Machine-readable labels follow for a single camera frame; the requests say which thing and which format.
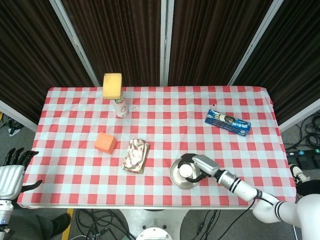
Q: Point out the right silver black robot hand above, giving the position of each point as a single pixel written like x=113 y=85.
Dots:
x=206 y=165

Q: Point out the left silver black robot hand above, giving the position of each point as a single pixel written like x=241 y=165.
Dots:
x=11 y=178

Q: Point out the white paper cup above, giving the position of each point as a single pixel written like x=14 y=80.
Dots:
x=185 y=171

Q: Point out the round stainless steel plate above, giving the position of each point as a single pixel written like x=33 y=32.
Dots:
x=183 y=185

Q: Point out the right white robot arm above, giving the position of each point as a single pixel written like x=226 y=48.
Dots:
x=240 y=188

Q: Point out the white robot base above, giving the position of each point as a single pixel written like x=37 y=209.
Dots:
x=155 y=215

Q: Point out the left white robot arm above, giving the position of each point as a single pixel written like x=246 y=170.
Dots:
x=5 y=213

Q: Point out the blue cookie snack box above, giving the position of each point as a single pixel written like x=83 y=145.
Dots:
x=225 y=121

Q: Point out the gold foil snack pack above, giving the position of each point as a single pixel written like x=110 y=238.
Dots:
x=135 y=156

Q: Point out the grey trouser leg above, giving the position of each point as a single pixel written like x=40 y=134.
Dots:
x=32 y=226

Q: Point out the red white checkered tablecloth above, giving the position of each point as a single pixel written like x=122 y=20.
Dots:
x=160 y=120

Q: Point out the black shoe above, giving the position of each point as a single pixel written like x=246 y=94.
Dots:
x=60 y=222

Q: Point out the white sneaker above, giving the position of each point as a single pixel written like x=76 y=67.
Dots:
x=300 y=173

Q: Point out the black power strip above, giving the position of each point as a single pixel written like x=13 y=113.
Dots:
x=300 y=152

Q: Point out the orange foam cube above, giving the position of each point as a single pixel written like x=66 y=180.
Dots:
x=105 y=142

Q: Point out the black trouser leg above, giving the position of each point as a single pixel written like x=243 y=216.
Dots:
x=308 y=188

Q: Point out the yellow green sponge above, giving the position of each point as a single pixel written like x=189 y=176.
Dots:
x=112 y=86

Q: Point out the dark ribbed partition panel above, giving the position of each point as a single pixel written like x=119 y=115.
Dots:
x=120 y=37
x=212 y=37
x=30 y=50
x=295 y=50

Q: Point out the white partition base rail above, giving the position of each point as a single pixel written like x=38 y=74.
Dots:
x=17 y=115
x=300 y=115

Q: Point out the aluminium partition frame post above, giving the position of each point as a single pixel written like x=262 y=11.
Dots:
x=75 y=42
x=254 y=43
x=166 y=42

